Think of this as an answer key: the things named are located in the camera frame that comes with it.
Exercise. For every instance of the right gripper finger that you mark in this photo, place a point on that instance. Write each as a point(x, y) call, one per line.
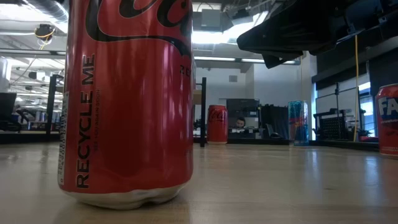
point(280, 31)
point(276, 59)

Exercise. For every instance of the blue silver Red Bull can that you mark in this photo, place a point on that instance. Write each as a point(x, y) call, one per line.
point(298, 124)

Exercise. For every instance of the red Coca-Cola Zero can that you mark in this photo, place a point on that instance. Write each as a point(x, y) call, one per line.
point(124, 124)
point(217, 130)

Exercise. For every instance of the red Fanta can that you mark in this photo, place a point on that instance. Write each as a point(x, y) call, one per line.
point(388, 124)

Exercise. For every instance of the wooden shelf with black legs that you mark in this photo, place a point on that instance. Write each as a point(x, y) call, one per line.
point(203, 124)

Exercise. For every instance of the fluorescent ceiling light strip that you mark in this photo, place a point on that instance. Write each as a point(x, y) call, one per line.
point(217, 58)
point(252, 60)

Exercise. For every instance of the black office chair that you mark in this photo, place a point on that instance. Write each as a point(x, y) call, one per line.
point(275, 118)

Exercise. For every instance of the grey ceiling box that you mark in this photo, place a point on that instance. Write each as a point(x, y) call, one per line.
point(211, 20)

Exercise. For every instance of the black tripod stand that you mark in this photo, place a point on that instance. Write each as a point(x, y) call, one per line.
point(337, 96)

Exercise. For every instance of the person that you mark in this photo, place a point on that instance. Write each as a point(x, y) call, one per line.
point(240, 122)

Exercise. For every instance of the black monitor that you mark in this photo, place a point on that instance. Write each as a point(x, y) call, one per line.
point(7, 109)

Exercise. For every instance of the grey wall vent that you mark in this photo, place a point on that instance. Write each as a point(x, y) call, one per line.
point(233, 78)

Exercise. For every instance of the silver spiral duct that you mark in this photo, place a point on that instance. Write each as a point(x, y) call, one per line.
point(49, 9)

